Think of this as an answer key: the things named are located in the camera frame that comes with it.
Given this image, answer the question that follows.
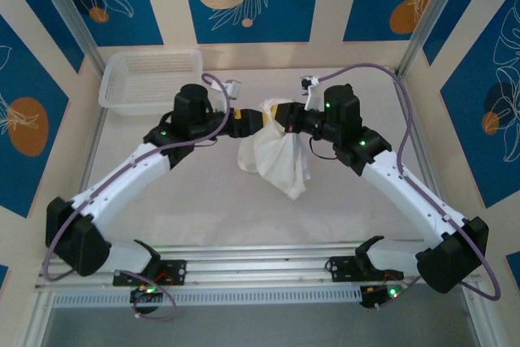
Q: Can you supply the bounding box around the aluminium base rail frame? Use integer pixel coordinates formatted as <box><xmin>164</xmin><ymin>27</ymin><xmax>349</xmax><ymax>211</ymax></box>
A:
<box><xmin>34</xmin><ymin>241</ymin><xmax>480</xmax><ymax>292</ymax></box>

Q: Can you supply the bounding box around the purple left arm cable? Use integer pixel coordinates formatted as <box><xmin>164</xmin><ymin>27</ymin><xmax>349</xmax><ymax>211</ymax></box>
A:
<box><xmin>42</xmin><ymin>73</ymin><xmax>229</xmax><ymax>323</ymax></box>

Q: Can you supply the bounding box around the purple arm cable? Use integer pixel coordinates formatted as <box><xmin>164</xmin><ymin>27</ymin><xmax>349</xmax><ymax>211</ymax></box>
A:
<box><xmin>318</xmin><ymin>63</ymin><xmax>501</xmax><ymax>302</ymax></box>
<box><xmin>42</xmin><ymin>73</ymin><xmax>229</xmax><ymax>323</ymax></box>

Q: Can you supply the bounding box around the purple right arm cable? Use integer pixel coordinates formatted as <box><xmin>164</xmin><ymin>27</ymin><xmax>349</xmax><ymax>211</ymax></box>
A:
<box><xmin>318</xmin><ymin>63</ymin><xmax>501</xmax><ymax>302</ymax></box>

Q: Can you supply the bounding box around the aluminium frame post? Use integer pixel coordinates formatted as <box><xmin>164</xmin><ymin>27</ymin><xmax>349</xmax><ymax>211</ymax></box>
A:
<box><xmin>396</xmin><ymin>0</ymin><xmax>466</xmax><ymax>80</ymax></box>
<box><xmin>28</xmin><ymin>0</ymin><xmax>105</xmax><ymax>74</ymax></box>

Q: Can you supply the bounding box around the white slotted cable duct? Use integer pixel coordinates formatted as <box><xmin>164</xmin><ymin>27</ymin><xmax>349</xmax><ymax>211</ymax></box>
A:
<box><xmin>51</xmin><ymin>286</ymin><xmax>363</xmax><ymax>308</ymax></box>

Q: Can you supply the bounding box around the aluminium table side rail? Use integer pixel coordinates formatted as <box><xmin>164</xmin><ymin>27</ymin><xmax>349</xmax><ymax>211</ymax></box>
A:
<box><xmin>19</xmin><ymin>70</ymin><xmax>111</xmax><ymax>347</ymax></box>
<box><xmin>392</xmin><ymin>70</ymin><xmax>503</xmax><ymax>347</ymax></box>

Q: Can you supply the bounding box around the white t-shirt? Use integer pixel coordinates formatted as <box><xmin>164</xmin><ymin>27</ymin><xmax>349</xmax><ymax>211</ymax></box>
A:
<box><xmin>236</xmin><ymin>97</ymin><xmax>312</xmax><ymax>202</ymax></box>

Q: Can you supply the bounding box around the white plastic mesh basket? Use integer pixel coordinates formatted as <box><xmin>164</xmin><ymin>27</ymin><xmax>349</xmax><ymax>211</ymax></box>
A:
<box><xmin>98</xmin><ymin>49</ymin><xmax>204</xmax><ymax>116</ymax></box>

